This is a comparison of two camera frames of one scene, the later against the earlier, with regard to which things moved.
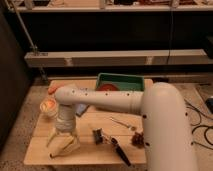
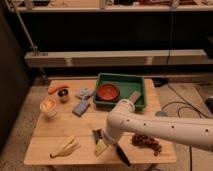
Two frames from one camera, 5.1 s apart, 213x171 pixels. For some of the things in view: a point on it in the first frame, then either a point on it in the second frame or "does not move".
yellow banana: (63, 151) does not move
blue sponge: (81, 108) does not move
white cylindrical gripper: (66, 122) -> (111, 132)
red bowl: (107, 87) does not move
